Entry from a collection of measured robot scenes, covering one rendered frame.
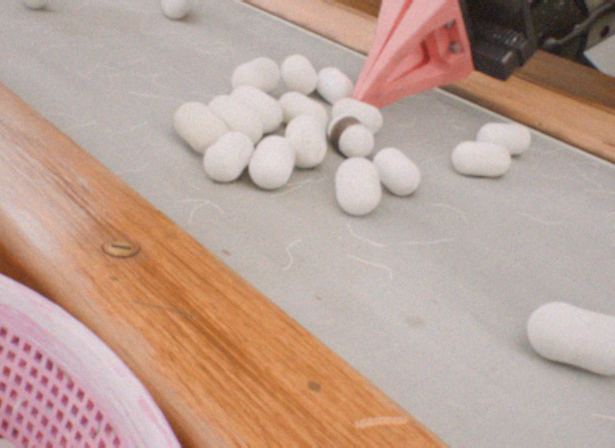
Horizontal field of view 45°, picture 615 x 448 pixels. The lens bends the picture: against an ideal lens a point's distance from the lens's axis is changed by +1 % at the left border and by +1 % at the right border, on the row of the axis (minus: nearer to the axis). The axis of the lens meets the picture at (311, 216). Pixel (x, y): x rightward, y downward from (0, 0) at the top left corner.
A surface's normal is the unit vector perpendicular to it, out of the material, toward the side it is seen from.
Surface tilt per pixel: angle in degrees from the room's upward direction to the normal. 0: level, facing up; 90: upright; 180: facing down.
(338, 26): 45
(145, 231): 0
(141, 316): 0
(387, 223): 0
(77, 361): 75
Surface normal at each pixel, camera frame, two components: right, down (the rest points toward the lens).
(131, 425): -0.73, -0.07
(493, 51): -0.35, -0.52
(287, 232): 0.16, -0.87
